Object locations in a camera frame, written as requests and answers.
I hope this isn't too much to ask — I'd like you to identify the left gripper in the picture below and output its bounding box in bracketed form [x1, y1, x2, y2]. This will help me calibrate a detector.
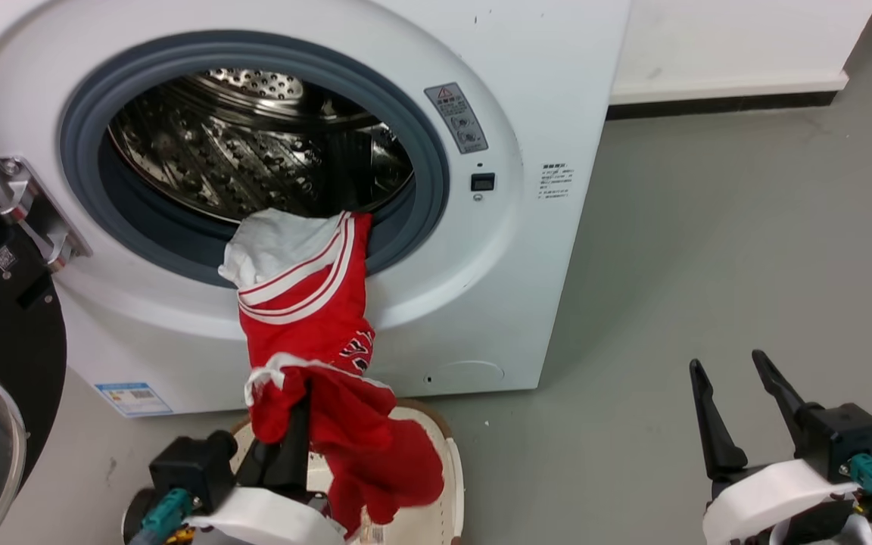
[185, 382, 347, 545]

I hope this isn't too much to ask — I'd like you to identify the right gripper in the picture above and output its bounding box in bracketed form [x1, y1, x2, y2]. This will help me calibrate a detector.
[689, 349, 872, 545]

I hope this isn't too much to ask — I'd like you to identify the red basketball jersey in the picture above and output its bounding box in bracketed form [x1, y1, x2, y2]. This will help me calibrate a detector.
[237, 211, 446, 540]

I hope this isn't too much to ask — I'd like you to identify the white laundry basket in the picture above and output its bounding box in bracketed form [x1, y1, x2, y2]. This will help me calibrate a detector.
[227, 399, 466, 545]

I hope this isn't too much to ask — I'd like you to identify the white front-load washing machine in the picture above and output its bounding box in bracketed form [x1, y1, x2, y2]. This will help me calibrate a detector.
[0, 0, 632, 418]

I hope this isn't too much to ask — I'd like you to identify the blue energy label sticker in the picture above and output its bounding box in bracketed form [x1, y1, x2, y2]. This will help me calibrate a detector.
[94, 381, 174, 419]

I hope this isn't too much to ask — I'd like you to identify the white t-shirt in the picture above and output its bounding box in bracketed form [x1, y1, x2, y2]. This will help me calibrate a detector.
[218, 208, 346, 289]

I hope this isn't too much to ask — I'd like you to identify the perforated steel washer drum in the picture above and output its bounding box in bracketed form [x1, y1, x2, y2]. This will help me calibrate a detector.
[107, 67, 415, 226]

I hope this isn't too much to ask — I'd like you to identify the black round washer door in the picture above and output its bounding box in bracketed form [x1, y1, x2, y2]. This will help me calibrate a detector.
[0, 176, 68, 545]

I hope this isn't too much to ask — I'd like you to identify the grey rubber door gasket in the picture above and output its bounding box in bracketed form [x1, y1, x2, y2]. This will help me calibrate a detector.
[58, 30, 451, 289]

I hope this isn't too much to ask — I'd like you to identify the white skirting board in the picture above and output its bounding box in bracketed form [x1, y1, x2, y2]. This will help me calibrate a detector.
[608, 71, 851, 121]

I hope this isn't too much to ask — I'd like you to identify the grey warning sticker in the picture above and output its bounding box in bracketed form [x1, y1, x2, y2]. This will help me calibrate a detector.
[424, 83, 489, 155]

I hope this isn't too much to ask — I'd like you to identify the left teal-plug cable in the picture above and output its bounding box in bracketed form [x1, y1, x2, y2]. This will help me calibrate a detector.
[128, 487, 196, 545]

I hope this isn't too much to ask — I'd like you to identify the metal door hinge bracket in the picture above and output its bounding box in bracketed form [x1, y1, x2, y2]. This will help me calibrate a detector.
[0, 156, 93, 274]

